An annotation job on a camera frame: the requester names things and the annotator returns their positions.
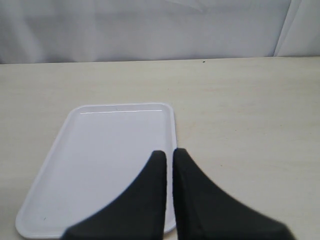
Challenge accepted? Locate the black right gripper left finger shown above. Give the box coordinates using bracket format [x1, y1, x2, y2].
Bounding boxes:
[62, 150, 167, 240]

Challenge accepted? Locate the white rectangular tray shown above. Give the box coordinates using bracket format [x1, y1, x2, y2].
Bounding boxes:
[15, 102, 177, 239]

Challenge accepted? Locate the white backdrop curtain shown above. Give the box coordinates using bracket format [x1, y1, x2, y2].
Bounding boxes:
[0, 0, 320, 64]

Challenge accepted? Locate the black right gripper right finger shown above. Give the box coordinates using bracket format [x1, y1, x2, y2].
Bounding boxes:
[172, 148, 295, 240]

